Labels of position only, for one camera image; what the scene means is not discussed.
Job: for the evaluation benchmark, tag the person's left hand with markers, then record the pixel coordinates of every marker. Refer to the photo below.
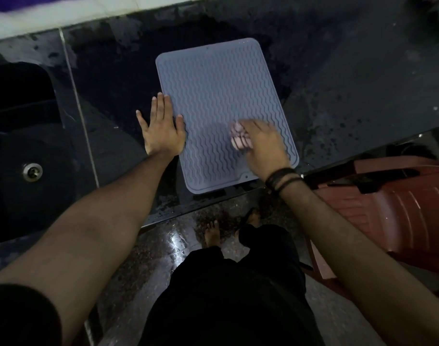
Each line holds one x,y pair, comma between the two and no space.
163,135

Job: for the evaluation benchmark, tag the person's right hand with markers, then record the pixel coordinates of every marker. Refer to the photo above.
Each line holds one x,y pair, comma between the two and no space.
268,151

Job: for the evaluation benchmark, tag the checkered pink cleaning cloth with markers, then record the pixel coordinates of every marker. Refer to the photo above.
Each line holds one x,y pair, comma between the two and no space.
239,138

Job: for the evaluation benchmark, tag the grey ribbed silicone mat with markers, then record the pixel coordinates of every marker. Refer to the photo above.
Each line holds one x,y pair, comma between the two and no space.
212,86

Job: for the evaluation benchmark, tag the person's right forearm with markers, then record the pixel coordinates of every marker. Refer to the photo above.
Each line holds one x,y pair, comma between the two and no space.
363,270

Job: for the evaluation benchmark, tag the person's left forearm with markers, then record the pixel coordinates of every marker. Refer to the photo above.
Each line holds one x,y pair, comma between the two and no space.
89,234

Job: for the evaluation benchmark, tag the person's right foot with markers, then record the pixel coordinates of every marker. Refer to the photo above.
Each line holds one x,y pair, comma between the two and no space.
253,217

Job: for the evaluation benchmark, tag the person's foot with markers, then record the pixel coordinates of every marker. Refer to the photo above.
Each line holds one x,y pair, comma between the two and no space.
253,217
212,236

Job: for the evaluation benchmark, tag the person's left foot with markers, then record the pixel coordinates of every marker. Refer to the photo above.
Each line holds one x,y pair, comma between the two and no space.
212,236

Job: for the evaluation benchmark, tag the person's black trousers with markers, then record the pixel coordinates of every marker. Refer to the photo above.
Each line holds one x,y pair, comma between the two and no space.
234,302

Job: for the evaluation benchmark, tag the person's black sleeve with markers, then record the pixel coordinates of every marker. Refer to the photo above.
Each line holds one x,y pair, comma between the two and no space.
21,317

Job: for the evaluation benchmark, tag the black thread wristband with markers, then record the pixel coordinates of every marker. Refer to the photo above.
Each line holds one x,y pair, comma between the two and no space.
282,180

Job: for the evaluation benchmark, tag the metal sink drain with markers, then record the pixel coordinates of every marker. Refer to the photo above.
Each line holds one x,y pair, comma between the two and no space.
32,172

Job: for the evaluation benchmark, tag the black sink basin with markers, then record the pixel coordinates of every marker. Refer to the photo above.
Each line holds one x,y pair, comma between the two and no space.
24,140

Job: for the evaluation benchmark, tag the red plastic chair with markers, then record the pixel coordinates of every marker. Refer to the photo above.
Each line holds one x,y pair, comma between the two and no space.
403,219

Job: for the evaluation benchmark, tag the purple hanging cloth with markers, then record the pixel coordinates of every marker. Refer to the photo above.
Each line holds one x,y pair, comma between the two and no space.
21,1

